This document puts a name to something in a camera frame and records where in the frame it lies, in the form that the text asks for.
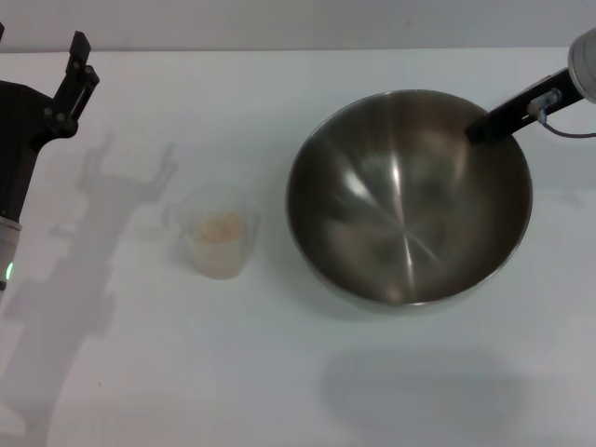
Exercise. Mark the large stainless steel bowl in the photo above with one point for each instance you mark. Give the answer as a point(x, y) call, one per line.
point(405, 205)

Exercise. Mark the white rice grains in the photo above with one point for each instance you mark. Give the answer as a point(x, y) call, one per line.
point(219, 228)

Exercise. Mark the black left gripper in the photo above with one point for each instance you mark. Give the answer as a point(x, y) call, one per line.
point(16, 135)

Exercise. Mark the clear plastic measuring cup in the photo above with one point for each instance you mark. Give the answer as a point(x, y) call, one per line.
point(219, 256)

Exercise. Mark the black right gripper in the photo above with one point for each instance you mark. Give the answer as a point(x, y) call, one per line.
point(517, 112)

